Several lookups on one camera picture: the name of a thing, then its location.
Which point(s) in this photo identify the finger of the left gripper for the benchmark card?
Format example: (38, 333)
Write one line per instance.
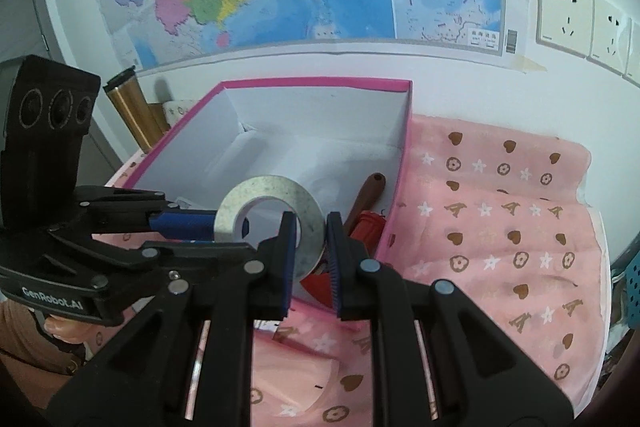
(111, 210)
(118, 267)

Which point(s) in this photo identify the peach cosmetic tube white cap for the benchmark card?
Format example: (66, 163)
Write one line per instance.
(290, 382)

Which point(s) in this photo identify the blue perforated plastic baskets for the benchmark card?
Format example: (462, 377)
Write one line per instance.
(632, 301)

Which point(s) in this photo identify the white tape roll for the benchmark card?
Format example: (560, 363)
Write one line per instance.
(252, 212)

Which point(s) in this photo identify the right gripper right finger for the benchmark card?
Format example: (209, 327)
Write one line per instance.
(438, 360)

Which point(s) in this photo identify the person's left hand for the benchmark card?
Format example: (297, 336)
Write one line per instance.
(71, 336)

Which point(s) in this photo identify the white wall socket panel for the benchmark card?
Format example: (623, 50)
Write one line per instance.
(596, 30)

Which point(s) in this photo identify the gold steel travel tumbler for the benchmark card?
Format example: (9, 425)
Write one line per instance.
(146, 122)

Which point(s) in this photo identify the pink patterned tablecloth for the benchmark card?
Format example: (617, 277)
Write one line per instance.
(498, 212)

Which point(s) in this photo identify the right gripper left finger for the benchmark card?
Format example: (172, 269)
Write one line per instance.
(186, 358)

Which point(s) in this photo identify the pink cardboard box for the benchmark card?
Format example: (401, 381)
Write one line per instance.
(326, 133)

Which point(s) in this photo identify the brown sleeved left forearm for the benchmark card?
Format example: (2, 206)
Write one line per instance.
(31, 356)

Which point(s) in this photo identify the black left camera module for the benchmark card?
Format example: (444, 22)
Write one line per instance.
(46, 110)

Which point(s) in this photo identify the grey door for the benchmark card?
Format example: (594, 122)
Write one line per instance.
(26, 29)

